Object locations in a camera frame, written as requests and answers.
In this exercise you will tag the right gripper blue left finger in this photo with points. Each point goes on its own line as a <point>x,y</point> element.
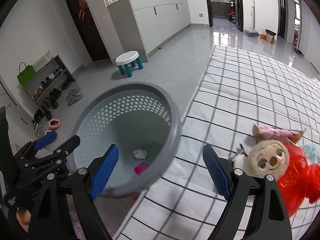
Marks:
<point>101,169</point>

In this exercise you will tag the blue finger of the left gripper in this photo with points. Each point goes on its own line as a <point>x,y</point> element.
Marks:
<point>47,139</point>
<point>65,149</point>

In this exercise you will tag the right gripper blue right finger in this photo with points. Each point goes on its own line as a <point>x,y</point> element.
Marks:
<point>215,166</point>

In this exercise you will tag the white paper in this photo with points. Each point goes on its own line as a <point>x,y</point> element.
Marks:
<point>140,154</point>

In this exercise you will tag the pink snack wrapper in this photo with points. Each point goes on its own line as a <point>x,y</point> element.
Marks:
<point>263,132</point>

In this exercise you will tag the blue baby wipes pack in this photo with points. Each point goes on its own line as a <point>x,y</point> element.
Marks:
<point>311,153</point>

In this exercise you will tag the small trash bin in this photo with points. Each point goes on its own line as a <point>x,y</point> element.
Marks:
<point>270,36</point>

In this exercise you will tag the pink slippers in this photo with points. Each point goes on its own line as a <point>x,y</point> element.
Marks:
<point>53,126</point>

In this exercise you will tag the pink comb in basket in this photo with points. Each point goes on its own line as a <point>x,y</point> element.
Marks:
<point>140,168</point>

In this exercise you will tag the grey shoe rack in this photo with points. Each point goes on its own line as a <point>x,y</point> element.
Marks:
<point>49,77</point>

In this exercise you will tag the grey sneakers pair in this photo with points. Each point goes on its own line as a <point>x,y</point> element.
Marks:
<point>73,96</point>

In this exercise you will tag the green handbag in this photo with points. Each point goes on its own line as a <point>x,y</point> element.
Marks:
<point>26,73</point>

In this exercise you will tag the grey perforated laundry basket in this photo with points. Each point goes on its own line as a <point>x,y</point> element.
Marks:
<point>136,115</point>

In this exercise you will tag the white black grid mattress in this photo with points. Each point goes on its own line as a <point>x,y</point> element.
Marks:
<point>238,90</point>

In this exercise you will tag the plush toy red dress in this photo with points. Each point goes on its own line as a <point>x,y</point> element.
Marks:
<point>287,163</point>

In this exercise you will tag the white stool teal legs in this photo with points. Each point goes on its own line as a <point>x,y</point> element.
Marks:
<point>125,60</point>

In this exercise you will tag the dark brown entrance door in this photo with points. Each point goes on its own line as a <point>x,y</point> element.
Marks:
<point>87,29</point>

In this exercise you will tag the blue dustpan with broom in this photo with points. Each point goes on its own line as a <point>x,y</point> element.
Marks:
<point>253,32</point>

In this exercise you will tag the white grey sideboard cabinet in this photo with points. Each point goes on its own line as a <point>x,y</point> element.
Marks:
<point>146,25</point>

